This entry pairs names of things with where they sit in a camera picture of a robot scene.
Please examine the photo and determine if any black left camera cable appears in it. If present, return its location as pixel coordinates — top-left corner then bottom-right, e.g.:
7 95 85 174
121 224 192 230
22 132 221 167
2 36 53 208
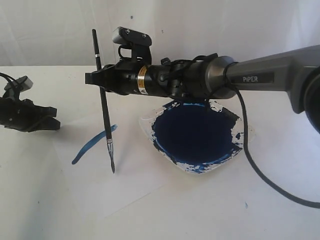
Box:
0 72 25 100

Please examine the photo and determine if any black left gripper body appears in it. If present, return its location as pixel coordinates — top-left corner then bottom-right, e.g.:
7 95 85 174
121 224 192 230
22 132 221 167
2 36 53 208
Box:
0 97 41 132

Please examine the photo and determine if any black paintbrush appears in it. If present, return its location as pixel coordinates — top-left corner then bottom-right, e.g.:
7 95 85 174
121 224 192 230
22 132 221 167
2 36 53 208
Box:
91 29 116 174

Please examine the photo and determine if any white paper sheet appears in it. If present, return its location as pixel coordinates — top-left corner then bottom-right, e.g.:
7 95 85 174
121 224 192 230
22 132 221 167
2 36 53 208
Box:
53 109 179 220

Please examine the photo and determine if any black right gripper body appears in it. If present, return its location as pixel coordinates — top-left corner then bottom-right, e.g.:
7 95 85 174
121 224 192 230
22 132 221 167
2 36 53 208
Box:
109 62 150 96

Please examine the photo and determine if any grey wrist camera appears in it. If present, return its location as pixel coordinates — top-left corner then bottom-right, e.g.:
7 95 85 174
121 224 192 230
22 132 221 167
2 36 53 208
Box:
15 75 33 92
112 26 152 47

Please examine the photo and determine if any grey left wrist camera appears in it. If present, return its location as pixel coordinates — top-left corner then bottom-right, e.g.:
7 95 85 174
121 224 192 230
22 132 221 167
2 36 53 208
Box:
15 75 33 92

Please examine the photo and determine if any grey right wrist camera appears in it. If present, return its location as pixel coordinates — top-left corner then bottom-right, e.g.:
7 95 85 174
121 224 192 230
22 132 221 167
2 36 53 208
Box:
112 26 152 47

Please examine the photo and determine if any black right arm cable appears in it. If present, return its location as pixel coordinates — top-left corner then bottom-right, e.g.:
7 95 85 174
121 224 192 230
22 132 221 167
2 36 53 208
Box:
224 82 320 209

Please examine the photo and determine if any white square paint dish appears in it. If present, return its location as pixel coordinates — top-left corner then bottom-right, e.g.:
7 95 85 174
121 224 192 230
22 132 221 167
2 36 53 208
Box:
139 100 244 175

